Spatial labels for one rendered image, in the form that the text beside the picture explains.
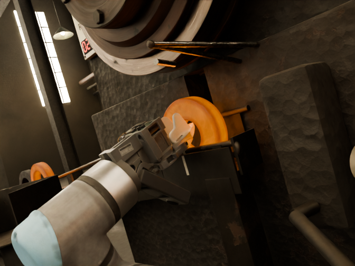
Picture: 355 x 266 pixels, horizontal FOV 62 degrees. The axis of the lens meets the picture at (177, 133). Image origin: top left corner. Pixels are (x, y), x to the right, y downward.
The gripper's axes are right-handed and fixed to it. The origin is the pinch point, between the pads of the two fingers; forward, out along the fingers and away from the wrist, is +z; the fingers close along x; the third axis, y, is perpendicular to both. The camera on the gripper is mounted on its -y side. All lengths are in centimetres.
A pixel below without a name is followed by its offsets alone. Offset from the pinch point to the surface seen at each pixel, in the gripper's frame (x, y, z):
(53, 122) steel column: 647, 1, 262
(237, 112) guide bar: -9.2, -0.6, 4.8
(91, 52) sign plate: 42, 28, 19
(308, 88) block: -26.7, 3.0, -3.4
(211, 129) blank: -6.5, -0.3, -1.4
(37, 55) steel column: 650, 151, 323
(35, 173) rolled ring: 93, -1, -2
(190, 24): -10.4, 18.2, 2.1
